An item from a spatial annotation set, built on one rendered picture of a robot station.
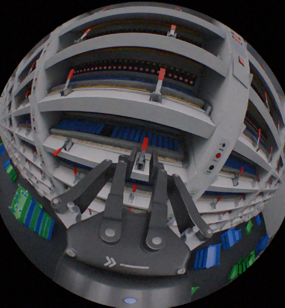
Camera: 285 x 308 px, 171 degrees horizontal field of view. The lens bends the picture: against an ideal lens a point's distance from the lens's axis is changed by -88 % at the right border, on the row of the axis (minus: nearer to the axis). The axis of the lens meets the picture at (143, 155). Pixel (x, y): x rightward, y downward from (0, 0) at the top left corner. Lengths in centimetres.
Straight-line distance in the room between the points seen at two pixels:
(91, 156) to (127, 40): 35
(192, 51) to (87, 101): 28
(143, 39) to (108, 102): 18
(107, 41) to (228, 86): 31
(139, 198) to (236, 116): 46
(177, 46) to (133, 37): 10
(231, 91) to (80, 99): 38
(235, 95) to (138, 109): 26
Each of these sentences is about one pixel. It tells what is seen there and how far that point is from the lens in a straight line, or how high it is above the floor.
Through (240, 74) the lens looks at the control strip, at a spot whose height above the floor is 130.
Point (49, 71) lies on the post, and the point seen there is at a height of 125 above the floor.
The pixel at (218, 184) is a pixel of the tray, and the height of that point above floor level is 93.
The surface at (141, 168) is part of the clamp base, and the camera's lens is 31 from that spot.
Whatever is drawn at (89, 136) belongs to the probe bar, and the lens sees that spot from 38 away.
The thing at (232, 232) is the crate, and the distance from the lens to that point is 186.
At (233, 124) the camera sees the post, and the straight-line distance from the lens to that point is 31.
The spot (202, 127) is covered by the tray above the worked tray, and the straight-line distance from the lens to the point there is 27.
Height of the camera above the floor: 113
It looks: 33 degrees down
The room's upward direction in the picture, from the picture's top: 14 degrees clockwise
